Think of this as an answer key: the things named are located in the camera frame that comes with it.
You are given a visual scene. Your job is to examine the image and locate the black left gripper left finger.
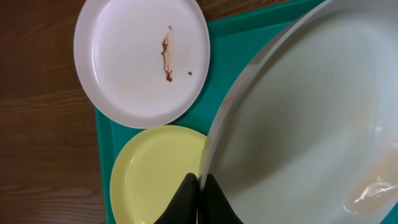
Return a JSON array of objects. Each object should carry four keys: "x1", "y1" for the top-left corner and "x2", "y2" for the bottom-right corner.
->
[{"x1": 154, "y1": 173, "x2": 198, "y2": 224}]

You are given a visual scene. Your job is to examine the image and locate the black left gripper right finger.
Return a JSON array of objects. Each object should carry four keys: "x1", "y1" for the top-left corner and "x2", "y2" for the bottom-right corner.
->
[{"x1": 200, "y1": 174, "x2": 243, "y2": 224}]

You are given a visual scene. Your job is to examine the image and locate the yellow plate with sauce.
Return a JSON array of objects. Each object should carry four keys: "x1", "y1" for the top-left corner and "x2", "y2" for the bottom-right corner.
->
[{"x1": 109, "y1": 125, "x2": 206, "y2": 223}]

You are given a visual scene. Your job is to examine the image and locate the white plate with blue speck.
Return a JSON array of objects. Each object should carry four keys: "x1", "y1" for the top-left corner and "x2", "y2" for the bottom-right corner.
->
[{"x1": 200, "y1": 0, "x2": 397, "y2": 223}]

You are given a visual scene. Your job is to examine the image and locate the white plate with sauce streak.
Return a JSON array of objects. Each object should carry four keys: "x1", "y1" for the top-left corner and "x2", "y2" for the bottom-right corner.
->
[{"x1": 73, "y1": 0, "x2": 210, "y2": 129}]

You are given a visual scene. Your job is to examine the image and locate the teal plastic tray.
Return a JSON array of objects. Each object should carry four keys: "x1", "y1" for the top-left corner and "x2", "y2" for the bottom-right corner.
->
[{"x1": 95, "y1": 1, "x2": 321, "y2": 223}]

